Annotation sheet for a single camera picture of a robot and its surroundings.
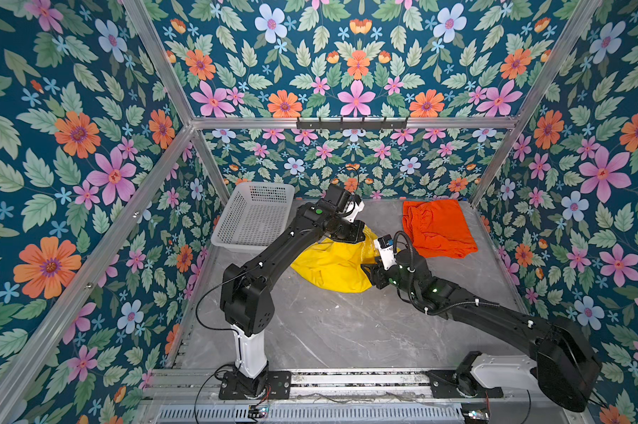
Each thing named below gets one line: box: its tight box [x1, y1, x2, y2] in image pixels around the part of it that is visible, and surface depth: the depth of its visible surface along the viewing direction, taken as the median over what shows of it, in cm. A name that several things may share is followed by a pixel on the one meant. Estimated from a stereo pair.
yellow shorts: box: [290, 226, 380, 294], surface depth 95 cm
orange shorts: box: [402, 199, 479, 259], surface depth 110 cm
